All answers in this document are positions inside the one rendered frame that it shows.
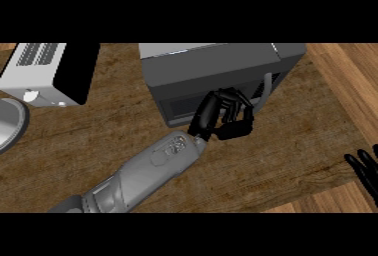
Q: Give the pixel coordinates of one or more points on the grey round pan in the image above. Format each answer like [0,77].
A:
[9,124]

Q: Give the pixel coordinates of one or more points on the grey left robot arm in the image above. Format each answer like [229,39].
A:
[148,170]

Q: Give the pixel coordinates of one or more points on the silver and black toaster oven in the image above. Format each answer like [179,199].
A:
[46,71]

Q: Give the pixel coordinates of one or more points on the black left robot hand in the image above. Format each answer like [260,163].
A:
[209,113]

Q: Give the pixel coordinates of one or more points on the dark grey microwave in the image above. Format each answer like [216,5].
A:
[216,73]

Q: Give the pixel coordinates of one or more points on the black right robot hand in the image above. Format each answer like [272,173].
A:
[367,170]

